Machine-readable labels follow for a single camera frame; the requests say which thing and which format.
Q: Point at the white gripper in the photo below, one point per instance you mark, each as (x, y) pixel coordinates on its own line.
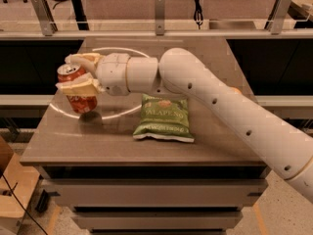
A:
(112, 72)

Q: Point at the red coke can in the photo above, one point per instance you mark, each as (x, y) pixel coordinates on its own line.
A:
(69, 72)

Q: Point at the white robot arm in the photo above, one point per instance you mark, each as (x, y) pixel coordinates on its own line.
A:
(173, 78)

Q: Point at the green jalapeno chip bag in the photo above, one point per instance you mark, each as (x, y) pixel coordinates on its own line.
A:
(164, 119)

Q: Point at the grey drawer cabinet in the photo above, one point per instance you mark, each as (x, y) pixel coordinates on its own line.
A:
(115, 185)

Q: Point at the orange fruit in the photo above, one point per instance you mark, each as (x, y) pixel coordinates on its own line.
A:
(236, 90)

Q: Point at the metal rail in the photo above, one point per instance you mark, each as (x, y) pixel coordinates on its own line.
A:
(298, 33)

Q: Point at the metal bracket left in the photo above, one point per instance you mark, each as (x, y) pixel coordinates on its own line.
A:
(43, 13)

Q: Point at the metal bracket right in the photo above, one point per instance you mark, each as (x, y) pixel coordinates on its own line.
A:
(276, 18)

